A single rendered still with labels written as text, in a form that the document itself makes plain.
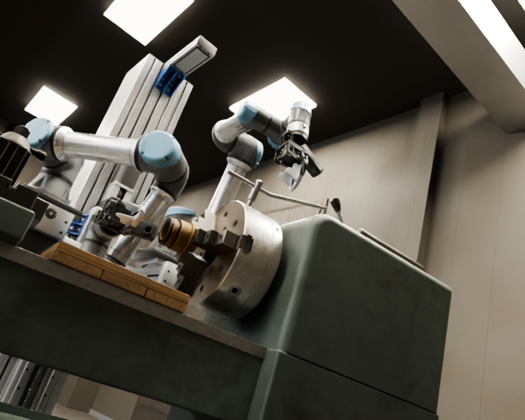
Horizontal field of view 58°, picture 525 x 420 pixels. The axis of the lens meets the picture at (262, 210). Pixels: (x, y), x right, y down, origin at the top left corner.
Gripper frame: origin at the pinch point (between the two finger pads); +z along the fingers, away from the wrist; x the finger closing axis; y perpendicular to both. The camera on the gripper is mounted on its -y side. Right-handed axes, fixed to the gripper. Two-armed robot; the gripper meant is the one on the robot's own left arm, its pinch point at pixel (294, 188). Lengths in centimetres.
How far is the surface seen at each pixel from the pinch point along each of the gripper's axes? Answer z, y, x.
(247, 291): 40.1, 10.9, 1.1
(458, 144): -289, -288, -115
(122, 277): 51, 43, 4
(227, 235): 30.0, 21.7, 4.5
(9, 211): 50, 68, 10
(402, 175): -280, -280, -184
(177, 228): 28.8, 31.3, -5.2
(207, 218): 18.2, 21.6, -10.4
